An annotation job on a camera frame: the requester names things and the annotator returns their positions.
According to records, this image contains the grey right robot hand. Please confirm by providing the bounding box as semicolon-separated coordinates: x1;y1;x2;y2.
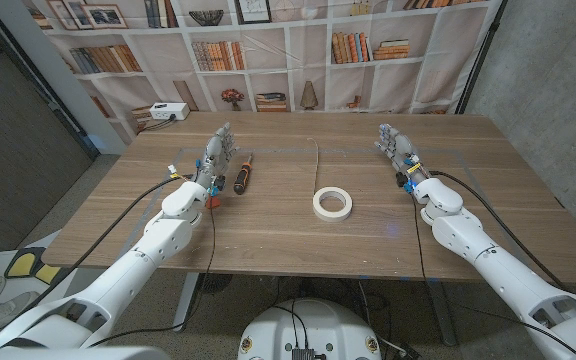
373;123;432;187

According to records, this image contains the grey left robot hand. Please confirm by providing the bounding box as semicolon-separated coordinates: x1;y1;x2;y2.
193;122;240;189

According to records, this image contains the black orange screwdriver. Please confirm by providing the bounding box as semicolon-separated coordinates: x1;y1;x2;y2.
232;153;254;196

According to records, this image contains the cream masking tape roll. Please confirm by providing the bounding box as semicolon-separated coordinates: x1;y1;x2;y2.
306;137;354;223

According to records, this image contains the white power strip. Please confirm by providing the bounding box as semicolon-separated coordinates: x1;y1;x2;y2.
148;102;191;122

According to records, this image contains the printed bookshelf backdrop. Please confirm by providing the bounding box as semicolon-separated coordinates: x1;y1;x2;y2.
20;0;504;146

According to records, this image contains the black backdrop stand pole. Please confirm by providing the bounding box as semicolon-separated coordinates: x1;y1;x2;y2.
455;0;509;115

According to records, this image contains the white table leg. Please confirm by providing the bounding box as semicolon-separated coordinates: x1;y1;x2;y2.
172;272;200;334

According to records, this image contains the grey table leg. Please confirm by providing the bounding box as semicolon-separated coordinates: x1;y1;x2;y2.
425;279;459;347

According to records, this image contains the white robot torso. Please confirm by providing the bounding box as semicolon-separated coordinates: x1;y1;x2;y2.
237;298;383;360

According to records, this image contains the yellow black pad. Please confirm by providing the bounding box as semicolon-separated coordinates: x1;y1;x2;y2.
3;247;63;285

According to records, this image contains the black power strip cable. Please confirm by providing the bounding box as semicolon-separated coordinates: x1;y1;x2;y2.
140;115;177;134

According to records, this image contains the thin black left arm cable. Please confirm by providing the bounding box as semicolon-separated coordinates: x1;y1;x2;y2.
87;192;218;349

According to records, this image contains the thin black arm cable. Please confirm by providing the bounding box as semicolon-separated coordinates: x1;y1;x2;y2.
87;192;218;349
410;192;576;356

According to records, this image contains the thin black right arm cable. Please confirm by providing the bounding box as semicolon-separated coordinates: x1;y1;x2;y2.
410;192;576;356

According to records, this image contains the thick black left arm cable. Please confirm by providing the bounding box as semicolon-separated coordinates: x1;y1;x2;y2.
15;173;194;321

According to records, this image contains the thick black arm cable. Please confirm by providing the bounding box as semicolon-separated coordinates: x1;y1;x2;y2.
15;173;194;321
428;169;567;291

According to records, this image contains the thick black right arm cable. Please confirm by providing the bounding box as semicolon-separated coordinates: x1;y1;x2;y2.
428;169;567;291

